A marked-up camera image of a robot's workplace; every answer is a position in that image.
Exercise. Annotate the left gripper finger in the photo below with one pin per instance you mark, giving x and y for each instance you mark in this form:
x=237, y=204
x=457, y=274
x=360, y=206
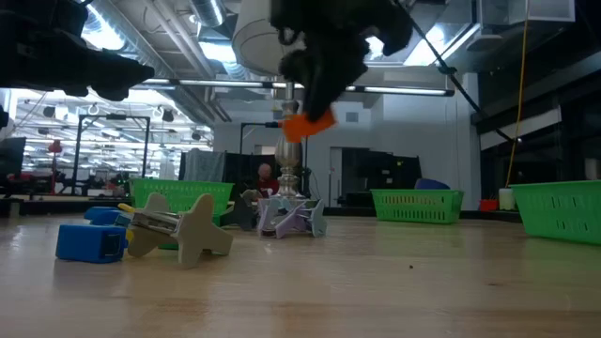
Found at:
x=136, y=80
x=115, y=70

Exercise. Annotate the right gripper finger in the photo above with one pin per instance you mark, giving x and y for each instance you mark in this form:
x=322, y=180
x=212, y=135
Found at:
x=331, y=89

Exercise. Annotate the orange tape roll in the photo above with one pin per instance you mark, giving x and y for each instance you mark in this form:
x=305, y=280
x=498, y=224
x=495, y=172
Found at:
x=305, y=129

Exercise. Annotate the yellow stapler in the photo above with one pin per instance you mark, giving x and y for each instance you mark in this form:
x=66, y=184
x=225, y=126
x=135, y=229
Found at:
x=126, y=207

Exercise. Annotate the blue stapler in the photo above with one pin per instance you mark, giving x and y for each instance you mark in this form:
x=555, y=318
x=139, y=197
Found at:
x=101, y=216
x=84, y=243

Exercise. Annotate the green plastic basket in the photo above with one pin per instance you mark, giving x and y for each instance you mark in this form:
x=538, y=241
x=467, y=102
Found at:
x=563, y=211
x=188, y=190
x=413, y=206

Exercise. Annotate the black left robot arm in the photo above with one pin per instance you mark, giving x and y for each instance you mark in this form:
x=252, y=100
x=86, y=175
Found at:
x=37, y=14

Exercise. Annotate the silver table lamp white shade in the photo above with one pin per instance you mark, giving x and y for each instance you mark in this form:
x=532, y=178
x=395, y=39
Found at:
x=253, y=42

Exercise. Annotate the red hanging cloth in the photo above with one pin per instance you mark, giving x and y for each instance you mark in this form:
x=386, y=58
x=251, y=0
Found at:
x=55, y=147

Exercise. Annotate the long ceiling light bar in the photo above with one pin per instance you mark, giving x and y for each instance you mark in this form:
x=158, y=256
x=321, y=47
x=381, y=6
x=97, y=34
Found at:
x=225, y=83

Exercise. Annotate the black cabinets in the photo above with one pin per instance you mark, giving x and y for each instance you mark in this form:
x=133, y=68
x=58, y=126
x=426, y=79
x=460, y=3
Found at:
x=375, y=173

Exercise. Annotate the black monitor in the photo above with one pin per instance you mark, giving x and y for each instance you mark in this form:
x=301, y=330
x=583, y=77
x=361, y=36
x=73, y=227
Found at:
x=11, y=157

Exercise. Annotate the grey hanging cloth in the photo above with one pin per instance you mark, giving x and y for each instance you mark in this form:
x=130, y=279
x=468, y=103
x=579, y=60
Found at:
x=204, y=164

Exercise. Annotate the person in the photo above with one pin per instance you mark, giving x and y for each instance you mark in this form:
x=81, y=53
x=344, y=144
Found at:
x=266, y=185

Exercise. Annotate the red container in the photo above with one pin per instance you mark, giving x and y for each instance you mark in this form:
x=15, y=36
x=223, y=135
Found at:
x=488, y=205

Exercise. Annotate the white container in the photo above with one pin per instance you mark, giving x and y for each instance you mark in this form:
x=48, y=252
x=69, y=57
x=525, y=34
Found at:
x=507, y=199

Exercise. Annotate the black metal frame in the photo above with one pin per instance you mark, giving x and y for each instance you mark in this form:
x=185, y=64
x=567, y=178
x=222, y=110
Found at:
x=112, y=117

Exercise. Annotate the silver spiral air duct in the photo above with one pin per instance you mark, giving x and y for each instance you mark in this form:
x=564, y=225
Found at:
x=206, y=11

